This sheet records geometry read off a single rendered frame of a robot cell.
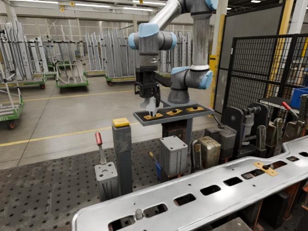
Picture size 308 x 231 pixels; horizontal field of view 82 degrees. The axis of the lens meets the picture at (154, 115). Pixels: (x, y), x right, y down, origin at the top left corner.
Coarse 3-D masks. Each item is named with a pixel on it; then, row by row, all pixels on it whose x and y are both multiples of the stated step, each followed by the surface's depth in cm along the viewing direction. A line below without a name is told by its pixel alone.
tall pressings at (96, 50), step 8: (88, 40) 883; (96, 40) 892; (88, 48) 895; (96, 48) 908; (104, 48) 894; (88, 56) 898; (96, 56) 919; (104, 56) 911; (96, 64) 927; (104, 64) 920
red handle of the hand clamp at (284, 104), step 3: (282, 102) 105; (285, 102) 104; (285, 105) 104; (288, 105) 103; (285, 108) 104; (288, 108) 102; (291, 111) 101; (291, 114) 101; (294, 114) 100; (294, 117) 100; (297, 117) 99; (297, 120) 99; (303, 123) 97
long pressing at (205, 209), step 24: (288, 144) 88; (216, 168) 71; (240, 168) 71; (288, 168) 71; (144, 192) 59; (168, 192) 59; (192, 192) 59; (216, 192) 59; (240, 192) 59; (264, 192) 60; (96, 216) 51; (120, 216) 51; (144, 216) 51; (168, 216) 51; (192, 216) 51; (216, 216) 51
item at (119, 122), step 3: (114, 120) 76; (117, 120) 76; (120, 120) 76; (123, 120) 76; (126, 120) 76; (114, 123) 73; (117, 123) 73; (120, 123) 73; (123, 123) 73; (126, 123) 74; (117, 126) 72
